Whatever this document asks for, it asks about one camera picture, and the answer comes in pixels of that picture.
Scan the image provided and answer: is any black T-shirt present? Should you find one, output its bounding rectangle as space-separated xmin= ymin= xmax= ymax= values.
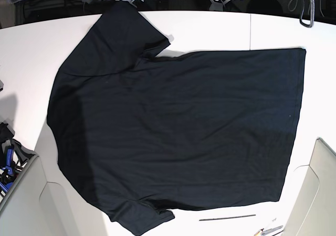
xmin=47 ymin=2 xmax=306 ymax=233

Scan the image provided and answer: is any black thin rod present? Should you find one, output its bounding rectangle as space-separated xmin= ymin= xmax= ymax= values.
xmin=199 ymin=214 xmax=256 ymax=221

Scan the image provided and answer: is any grey tool at bottom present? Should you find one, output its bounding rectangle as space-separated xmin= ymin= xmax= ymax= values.
xmin=254 ymin=226 xmax=283 ymax=236

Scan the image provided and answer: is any blue black clutter pile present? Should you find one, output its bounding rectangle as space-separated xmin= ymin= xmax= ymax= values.
xmin=1 ymin=122 xmax=35 ymax=198

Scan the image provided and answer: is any right beige partition panel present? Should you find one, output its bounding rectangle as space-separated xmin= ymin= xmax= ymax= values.
xmin=274 ymin=137 xmax=335 ymax=235

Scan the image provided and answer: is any beige partition panel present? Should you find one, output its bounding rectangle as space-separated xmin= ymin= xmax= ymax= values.
xmin=1 ymin=156 xmax=68 ymax=235
xmin=274 ymin=137 xmax=335 ymax=235

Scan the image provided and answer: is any left beige partition panel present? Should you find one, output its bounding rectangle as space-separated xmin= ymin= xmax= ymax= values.
xmin=1 ymin=156 xmax=68 ymax=235

